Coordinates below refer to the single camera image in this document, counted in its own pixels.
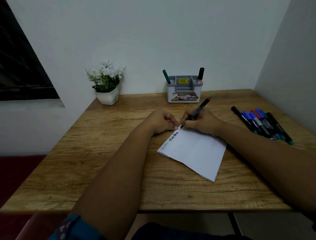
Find person's left hand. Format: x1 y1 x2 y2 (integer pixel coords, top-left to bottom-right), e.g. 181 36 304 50
146 109 182 135

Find person's right hand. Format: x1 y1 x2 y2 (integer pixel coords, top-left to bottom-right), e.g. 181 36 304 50
180 107 224 137

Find black marker with red end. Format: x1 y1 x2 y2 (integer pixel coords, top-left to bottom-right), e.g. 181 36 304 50
180 95 214 129

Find white paper sheet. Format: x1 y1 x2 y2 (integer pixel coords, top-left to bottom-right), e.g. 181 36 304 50
157 127 227 182

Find person's right forearm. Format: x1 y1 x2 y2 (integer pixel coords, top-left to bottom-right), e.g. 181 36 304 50
217 121 316 216

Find person's left forearm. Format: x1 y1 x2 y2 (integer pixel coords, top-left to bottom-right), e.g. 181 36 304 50
70 118 162 240

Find grey white pen holder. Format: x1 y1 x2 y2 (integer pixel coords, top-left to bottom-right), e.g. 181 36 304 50
166 75 204 103

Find pile of coloured markers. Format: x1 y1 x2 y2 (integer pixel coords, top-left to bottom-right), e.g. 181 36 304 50
231 105 295 146

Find white flowers in white pot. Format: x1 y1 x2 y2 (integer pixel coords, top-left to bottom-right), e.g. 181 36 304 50
85 59 126 106

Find dark trousers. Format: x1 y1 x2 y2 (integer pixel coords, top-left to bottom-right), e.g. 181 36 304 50
130 222 253 240

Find dark table leg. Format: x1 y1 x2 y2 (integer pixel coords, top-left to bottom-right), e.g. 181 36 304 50
228 213 244 236

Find blue sleeve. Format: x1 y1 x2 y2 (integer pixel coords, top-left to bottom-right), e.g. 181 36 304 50
48 214 107 240

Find dark window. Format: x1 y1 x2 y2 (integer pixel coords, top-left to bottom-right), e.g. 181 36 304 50
0 0 61 101

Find red sofa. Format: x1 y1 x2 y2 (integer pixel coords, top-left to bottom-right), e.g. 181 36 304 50
0 155 68 240

